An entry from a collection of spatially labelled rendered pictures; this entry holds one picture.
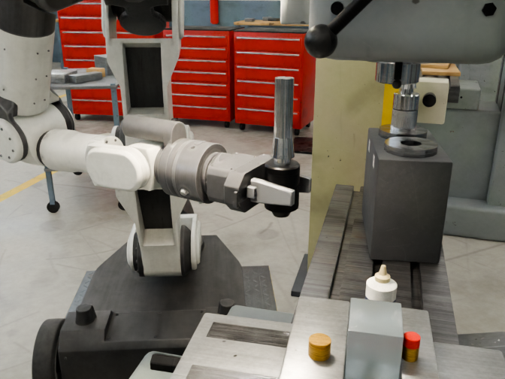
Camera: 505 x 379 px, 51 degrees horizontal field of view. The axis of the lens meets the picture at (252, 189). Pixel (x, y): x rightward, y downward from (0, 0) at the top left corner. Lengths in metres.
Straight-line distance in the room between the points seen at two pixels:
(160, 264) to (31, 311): 1.29
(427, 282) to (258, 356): 0.40
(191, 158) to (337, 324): 0.30
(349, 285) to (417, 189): 0.20
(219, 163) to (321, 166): 1.77
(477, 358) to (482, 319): 1.98
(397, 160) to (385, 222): 0.11
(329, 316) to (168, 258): 0.90
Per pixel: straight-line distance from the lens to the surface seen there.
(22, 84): 0.94
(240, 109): 5.47
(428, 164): 0.91
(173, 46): 1.21
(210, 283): 1.58
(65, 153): 0.91
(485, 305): 2.74
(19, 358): 2.40
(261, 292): 1.86
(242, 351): 0.62
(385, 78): 0.60
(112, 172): 0.81
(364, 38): 0.52
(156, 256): 1.46
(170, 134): 0.77
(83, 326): 1.39
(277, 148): 0.68
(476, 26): 0.52
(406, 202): 0.93
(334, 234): 1.05
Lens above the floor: 1.38
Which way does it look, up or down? 21 degrees down
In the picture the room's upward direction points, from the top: straight up
